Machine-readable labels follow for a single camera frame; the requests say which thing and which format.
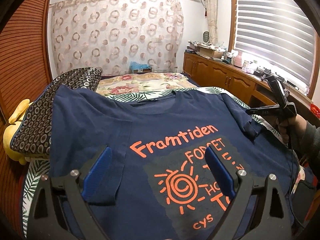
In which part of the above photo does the navy blue printed t-shirt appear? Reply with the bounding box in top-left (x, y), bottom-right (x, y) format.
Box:
top-left (48, 84), bottom-right (301, 240)

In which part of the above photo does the person's right hand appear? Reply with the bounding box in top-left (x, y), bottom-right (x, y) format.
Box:
top-left (276, 114), bottom-right (307, 150)

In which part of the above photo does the wooden side cabinet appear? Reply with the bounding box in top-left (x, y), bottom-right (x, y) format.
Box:
top-left (183, 51), bottom-right (320, 120)

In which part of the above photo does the palm leaf print blanket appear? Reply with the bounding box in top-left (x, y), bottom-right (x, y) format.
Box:
top-left (21, 86), bottom-right (286, 238)

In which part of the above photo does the pink bottle on cabinet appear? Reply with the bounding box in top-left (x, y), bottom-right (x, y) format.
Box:
top-left (233, 51), bottom-right (244, 68)

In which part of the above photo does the dark circle patterned pillow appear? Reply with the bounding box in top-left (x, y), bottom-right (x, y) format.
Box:
top-left (9, 67), bottom-right (103, 159)

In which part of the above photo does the striped window blind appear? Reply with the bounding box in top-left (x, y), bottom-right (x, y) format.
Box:
top-left (234, 0), bottom-right (315, 86)

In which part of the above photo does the cardboard box on cabinet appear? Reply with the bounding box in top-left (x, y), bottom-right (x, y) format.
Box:
top-left (199, 47), bottom-right (223, 59)

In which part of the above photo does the yellow plush toy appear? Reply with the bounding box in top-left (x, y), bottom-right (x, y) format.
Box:
top-left (3, 99), bottom-right (31, 165)

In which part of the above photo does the small round fan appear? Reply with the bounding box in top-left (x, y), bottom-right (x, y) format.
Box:
top-left (202, 31), bottom-right (210, 43)

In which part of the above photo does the floral bed quilt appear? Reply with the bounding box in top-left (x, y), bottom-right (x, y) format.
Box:
top-left (96, 73), bottom-right (196, 96)

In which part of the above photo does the brown louvered wardrobe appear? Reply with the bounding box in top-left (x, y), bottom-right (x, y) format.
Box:
top-left (1, 0), bottom-right (52, 239)

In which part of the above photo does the box with blue cloth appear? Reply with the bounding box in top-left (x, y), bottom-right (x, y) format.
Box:
top-left (129, 61), bottom-right (152, 74)

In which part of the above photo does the beige tied side curtain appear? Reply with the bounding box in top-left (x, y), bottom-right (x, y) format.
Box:
top-left (205, 0), bottom-right (218, 44)

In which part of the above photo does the pink circle patterned curtain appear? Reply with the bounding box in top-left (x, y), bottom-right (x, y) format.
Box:
top-left (50, 0), bottom-right (184, 76)

